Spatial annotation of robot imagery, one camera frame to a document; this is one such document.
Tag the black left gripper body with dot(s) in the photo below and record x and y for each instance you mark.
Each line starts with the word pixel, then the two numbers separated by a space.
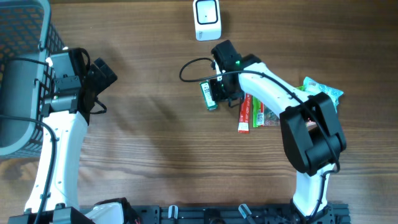
pixel 89 81

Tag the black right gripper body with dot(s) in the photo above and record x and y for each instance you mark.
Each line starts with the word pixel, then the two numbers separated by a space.
pixel 221 90

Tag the green white gum box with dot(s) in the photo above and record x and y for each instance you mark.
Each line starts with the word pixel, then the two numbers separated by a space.
pixel 206 92

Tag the red snack stick packet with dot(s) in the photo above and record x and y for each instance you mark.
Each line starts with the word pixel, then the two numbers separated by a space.
pixel 244 114

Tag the green snack bag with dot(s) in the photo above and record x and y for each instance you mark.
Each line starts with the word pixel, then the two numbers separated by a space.
pixel 262 116

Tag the teal tissue packet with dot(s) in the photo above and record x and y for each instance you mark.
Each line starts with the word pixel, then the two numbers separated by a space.
pixel 312 87

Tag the small orange candy box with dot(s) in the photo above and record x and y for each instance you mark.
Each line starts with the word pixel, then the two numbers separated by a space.
pixel 310 124

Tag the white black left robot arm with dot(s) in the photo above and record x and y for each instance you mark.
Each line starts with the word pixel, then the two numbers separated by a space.
pixel 66 113

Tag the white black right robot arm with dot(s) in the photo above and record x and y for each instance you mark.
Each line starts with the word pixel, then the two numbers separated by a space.
pixel 312 135

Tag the white barcode scanner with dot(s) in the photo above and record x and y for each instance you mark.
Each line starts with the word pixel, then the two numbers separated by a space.
pixel 207 19

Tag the dark grey mesh basket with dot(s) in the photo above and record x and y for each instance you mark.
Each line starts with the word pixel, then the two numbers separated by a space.
pixel 28 37

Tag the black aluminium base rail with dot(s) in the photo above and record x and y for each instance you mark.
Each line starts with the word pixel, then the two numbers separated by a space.
pixel 266 214

